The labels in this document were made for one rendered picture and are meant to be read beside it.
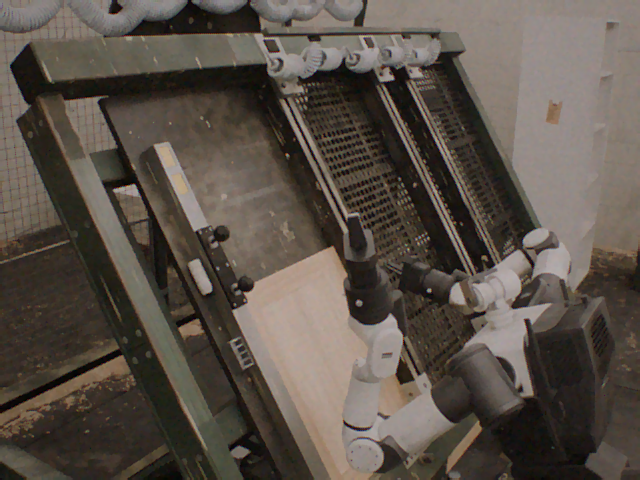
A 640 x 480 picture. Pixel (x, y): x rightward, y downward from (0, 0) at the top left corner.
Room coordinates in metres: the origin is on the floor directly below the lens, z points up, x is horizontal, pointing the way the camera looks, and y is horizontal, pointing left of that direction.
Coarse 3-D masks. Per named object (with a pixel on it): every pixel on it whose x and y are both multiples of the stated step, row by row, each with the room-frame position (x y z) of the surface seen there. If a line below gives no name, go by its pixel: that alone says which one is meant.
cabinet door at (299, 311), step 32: (320, 256) 1.83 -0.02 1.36; (256, 288) 1.59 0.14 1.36; (288, 288) 1.67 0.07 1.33; (320, 288) 1.76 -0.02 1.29; (256, 320) 1.53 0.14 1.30; (288, 320) 1.61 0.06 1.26; (320, 320) 1.69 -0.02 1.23; (288, 352) 1.54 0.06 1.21; (320, 352) 1.62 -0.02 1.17; (352, 352) 1.70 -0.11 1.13; (288, 384) 1.48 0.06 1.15; (320, 384) 1.56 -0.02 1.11; (384, 384) 1.72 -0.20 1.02; (320, 416) 1.49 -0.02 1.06; (320, 448) 1.43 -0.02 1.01
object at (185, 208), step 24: (168, 144) 1.63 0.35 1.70; (168, 168) 1.58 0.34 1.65; (168, 192) 1.57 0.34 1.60; (192, 192) 1.59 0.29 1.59; (192, 216) 1.55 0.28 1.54; (192, 240) 1.53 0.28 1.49; (216, 288) 1.49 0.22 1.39; (240, 312) 1.48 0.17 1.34; (264, 360) 1.45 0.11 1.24; (264, 384) 1.42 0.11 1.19; (288, 408) 1.41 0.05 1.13; (288, 432) 1.38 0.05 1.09; (312, 456) 1.37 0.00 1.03
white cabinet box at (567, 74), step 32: (544, 32) 5.22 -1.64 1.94; (576, 32) 5.09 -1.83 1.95; (608, 32) 5.52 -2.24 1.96; (544, 64) 5.20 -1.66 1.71; (576, 64) 5.08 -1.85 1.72; (608, 64) 5.51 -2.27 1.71; (544, 96) 5.19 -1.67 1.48; (576, 96) 5.07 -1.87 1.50; (608, 96) 5.49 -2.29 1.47; (544, 128) 5.18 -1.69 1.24; (576, 128) 5.05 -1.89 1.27; (544, 160) 5.17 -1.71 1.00; (576, 160) 5.04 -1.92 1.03; (544, 192) 5.15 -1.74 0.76; (576, 192) 5.02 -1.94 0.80; (544, 224) 5.14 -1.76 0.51; (576, 224) 5.01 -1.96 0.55; (576, 256) 4.99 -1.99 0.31
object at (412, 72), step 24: (432, 48) 2.63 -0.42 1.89; (408, 72) 2.64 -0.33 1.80; (408, 96) 2.66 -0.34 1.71; (408, 120) 2.65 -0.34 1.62; (432, 120) 2.66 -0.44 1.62; (432, 144) 2.60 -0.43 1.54; (432, 168) 2.59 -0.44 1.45; (456, 168) 2.60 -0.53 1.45; (456, 192) 2.54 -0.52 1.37; (456, 216) 2.53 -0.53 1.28; (480, 240) 2.48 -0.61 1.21; (480, 264) 2.47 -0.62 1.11
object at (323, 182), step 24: (264, 48) 2.02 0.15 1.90; (312, 48) 1.98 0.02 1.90; (312, 72) 1.97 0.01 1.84; (264, 96) 2.03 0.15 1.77; (288, 96) 2.02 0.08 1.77; (288, 120) 1.98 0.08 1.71; (288, 144) 1.98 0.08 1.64; (312, 144) 2.00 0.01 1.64; (312, 168) 1.94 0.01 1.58; (312, 192) 1.93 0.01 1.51; (336, 192) 1.95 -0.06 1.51; (336, 216) 1.89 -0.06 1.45; (336, 240) 1.89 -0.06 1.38; (408, 360) 1.77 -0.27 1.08; (408, 384) 1.75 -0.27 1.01
